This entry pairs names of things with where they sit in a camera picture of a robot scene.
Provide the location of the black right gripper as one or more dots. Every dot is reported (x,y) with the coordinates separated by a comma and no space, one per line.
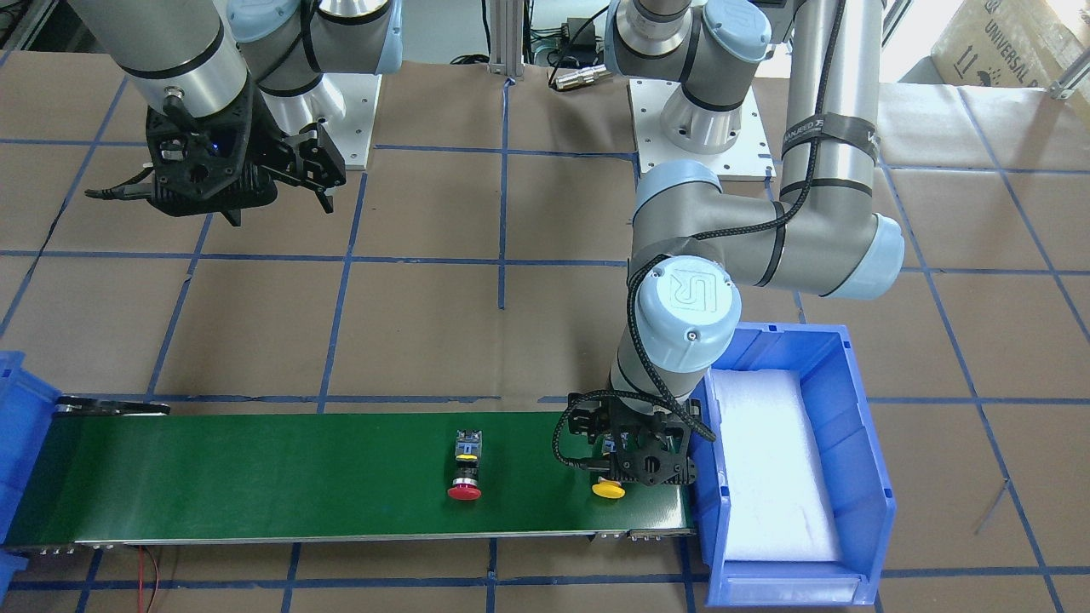
(266,146)

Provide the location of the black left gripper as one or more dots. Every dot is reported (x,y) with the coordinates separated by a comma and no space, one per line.
(586,421)

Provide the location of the yellow push button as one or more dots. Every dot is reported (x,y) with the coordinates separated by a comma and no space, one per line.
(603,484)

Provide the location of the red push button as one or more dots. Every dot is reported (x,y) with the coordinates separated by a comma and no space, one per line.
(467,451)

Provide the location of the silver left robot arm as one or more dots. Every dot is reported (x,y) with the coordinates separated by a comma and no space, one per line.
(694,244)

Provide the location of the white foam pad bin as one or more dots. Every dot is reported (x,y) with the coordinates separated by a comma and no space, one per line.
(780,507)

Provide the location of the green conveyor belt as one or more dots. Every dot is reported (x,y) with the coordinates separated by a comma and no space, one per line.
(128,474)

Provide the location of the cardboard box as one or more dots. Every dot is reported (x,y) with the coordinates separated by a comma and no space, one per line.
(1011,43)

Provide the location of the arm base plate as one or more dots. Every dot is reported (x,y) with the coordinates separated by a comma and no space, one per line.
(702,128)
(344,103)

